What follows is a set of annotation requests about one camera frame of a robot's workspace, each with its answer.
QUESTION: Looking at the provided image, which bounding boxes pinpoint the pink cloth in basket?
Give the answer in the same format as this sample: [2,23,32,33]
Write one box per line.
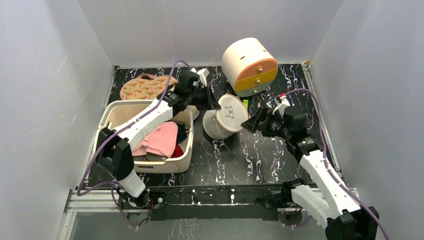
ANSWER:
[132,121,178,158]

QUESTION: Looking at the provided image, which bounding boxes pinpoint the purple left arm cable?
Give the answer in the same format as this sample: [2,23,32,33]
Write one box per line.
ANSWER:
[76,60,192,197]

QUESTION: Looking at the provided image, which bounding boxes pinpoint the cream round drawer cabinet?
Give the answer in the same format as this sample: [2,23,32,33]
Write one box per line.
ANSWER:
[221,37,279,97]

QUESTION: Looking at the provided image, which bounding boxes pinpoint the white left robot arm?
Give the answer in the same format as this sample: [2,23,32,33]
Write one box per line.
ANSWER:
[93,68,221,208]

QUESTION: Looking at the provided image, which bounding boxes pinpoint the dark clothes in basket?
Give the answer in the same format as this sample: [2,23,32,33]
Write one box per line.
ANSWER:
[170,124,189,159]

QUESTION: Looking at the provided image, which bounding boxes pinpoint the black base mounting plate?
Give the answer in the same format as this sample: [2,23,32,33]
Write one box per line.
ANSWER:
[117,185,304,222]

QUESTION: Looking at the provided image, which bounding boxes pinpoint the beige-trimmed white mesh laundry bag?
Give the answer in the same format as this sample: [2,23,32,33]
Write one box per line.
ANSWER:
[202,94,249,140]

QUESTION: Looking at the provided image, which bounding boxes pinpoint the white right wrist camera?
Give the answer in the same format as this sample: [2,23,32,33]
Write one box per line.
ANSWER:
[272,93,292,116]

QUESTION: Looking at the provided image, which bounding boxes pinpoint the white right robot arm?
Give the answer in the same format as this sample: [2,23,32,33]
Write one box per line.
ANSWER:
[241,106,379,240]

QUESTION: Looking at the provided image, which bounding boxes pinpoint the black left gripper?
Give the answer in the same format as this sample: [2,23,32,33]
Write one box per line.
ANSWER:
[186,84,221,113]

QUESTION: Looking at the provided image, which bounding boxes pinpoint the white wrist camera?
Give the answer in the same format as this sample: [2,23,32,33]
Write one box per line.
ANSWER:
[196,67,210,87]
[272,93,292,116]

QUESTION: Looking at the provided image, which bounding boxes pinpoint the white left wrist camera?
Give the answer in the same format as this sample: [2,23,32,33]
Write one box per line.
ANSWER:
[196,67,210,87]

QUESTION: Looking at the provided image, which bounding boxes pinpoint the green block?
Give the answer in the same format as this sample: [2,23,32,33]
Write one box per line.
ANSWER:
[242,99,249,111]

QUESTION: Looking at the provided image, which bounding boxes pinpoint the blue-trimmed white mesh laundry bag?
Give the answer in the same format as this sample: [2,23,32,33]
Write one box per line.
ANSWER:
[189,105,200,120]

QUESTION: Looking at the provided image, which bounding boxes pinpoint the aluminium table edge rail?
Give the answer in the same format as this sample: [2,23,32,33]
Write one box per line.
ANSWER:
[59,188,153,240]

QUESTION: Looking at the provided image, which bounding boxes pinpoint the cream plastic laundry basket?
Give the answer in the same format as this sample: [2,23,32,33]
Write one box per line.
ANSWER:
[95,99,199,174]

